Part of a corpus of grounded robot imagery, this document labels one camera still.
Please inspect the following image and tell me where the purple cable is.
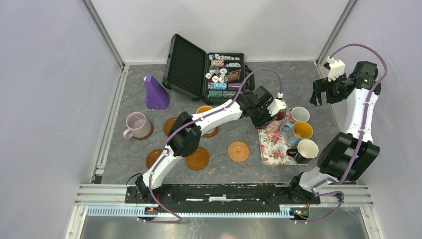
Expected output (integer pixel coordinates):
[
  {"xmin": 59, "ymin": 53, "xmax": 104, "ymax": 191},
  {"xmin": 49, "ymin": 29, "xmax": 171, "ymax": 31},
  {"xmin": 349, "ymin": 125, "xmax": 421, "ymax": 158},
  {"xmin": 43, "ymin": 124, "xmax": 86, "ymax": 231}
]
[
  {"xmin": 292, "ymin": 43, "xmax": 388, "ymax": 225},
  {"xmin": 142, "ymin": 67, "xmax": 284, "ymax": 225}
]

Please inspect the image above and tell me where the floral rectangular tray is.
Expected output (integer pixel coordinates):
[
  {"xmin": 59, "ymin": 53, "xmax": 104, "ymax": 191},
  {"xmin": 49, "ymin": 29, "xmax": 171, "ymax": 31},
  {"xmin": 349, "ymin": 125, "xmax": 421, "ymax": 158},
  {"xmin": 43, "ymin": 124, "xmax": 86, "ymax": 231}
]
[{"xmin": 258, "ymin": 129, "xmax": 298, "ymax": 166}]

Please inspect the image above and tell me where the pink ceramic mug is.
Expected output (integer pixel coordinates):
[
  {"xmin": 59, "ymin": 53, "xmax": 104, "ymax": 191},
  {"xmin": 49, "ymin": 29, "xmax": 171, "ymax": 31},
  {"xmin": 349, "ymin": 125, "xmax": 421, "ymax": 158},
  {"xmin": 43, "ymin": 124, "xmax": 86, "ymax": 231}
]
[{"xmin": 265, "ymin": 111, "xmax": 286, "ymax": 132}]

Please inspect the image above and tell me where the black mug cream inside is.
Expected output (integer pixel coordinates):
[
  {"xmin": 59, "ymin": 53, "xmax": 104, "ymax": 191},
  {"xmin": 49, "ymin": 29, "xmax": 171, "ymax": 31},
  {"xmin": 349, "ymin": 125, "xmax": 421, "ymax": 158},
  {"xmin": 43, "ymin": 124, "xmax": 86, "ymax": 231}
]
[{"xmin": 286, "ymin": 139, "xmax": 319, "ymax": 164}]

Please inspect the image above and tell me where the brown wooden coaster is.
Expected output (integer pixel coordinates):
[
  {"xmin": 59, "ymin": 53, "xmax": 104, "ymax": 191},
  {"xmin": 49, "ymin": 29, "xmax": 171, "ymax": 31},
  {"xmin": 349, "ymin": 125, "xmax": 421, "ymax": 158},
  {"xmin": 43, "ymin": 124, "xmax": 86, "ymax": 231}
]
[
  {"xmin": 185, "ymin": 147, "xmax": 210, "ymax": 171},
  {"xmin": 163, "ymin": 118, "xmax": 177, "ymax": 136},
  {"xmin": 132, "ymin": 121, "xmax": 154, "ymax": 140},
  {"xmin": 145, "ymin": 149, "xmax": 163, "ymax": 169},
  {"xmin": 202, "ymin": 127, "xmax": 219, "ymax": 138}
]

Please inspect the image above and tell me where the black poker chip case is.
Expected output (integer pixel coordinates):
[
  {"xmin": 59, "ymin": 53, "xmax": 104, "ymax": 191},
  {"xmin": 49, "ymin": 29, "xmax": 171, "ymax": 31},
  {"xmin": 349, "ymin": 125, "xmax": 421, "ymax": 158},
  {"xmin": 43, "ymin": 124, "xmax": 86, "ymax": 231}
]
[{"xmin": 162, "ymin": 34, "xmax": 255, "ymax": 105}]

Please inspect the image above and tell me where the lavender ceramic mug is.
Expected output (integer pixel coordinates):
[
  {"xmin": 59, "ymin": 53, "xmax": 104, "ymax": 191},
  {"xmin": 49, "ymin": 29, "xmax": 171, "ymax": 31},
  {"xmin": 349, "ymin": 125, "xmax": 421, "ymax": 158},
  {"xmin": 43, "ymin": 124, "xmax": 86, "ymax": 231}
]
[{"xmin": 122, "ymin": 112, "xmax": 149, "ymax": 140}]

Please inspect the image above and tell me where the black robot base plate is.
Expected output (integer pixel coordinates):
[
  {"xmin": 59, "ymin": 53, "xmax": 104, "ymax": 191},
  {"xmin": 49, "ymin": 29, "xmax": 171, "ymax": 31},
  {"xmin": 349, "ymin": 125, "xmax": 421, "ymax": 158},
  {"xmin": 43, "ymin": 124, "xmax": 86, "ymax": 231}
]
[{"xmin": 124, "ymin": 183, "xmax": 321, "ymax": 214}]

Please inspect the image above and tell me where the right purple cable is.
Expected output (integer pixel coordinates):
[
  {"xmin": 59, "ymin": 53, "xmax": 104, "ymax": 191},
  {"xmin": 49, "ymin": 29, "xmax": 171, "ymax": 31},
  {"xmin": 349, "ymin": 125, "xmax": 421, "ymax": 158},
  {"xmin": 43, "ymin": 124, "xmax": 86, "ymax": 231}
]
[{"xmin": 292, "ymin": 43, "xmax": 388, "ymax": 225}]

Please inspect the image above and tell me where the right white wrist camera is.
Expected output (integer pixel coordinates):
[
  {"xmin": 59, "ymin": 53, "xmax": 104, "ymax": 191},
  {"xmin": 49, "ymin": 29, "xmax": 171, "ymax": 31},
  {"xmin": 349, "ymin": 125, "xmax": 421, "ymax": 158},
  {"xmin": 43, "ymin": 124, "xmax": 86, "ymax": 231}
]
[{"xmin": 323, "ymin": 56, "xmax": 345, "ymax": 82}]

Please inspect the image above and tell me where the purple plastic wedge stand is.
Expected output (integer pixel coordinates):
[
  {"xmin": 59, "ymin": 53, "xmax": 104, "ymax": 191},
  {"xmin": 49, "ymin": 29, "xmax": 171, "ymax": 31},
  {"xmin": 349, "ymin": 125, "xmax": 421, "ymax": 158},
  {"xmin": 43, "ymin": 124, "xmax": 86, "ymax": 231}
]
[{"xmin": 144, "ymin": 75, "xmax": 170, "ymax": 110}]

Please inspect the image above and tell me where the floral mug orange inside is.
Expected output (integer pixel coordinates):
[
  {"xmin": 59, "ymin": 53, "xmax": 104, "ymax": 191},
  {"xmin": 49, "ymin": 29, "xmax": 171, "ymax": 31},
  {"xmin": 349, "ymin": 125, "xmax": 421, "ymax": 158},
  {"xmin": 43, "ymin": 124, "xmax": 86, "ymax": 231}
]
[{"xmin": 196, "ymin": 106, "xmax": 213, "ymax": 114}]

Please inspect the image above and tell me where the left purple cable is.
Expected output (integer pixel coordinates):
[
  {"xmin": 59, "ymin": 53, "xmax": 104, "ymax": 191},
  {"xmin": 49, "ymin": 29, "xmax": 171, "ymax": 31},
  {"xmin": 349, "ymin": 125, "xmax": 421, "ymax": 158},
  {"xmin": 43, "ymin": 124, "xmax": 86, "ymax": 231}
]
[{"xmin": 142, "ymin": 67, "xmax": 284, "ymax": 225}]

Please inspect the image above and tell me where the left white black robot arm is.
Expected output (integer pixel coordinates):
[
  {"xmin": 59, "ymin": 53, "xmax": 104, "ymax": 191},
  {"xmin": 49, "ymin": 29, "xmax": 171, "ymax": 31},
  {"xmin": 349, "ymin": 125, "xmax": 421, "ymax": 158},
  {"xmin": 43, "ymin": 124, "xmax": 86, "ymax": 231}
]
[{"xmin": 135, "ymin": 86, "xmax": 287, "ymax": 203}]

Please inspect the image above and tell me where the white ceramic mug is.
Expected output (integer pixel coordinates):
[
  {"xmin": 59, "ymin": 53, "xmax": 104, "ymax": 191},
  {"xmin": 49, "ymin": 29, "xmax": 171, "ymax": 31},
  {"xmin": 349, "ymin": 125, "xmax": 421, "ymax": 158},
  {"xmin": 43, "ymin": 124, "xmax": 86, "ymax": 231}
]
[{"xmin": 290, "ymin": 107, "xmax": 311, "ymax": 123}]

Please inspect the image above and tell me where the blue mug yellow inside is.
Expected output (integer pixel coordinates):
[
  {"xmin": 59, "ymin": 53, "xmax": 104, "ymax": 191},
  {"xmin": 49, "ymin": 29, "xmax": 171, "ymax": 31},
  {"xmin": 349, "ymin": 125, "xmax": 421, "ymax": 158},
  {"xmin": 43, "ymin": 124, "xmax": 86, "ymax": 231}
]
[{"xmin": 280, "ymin": 121, "xmax": 314, "ymax": 147}]

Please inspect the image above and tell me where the woven rattan round coaster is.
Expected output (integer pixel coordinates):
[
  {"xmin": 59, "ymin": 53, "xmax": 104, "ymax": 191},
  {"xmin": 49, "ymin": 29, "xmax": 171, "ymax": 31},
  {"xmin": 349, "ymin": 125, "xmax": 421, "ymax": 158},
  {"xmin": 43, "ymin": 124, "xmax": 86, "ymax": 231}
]
[{"xmin": 227, "ymin": 141, "xmax": 249, "ymax": 162}]

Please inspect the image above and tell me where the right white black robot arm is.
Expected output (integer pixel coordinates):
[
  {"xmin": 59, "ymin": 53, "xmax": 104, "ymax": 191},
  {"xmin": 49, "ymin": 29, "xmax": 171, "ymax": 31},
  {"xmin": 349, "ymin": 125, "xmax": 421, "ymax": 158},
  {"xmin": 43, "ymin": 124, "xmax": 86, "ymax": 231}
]
[{"xmin": 287, "ymin": 59, "xmax": 381, "ymax": 203}]

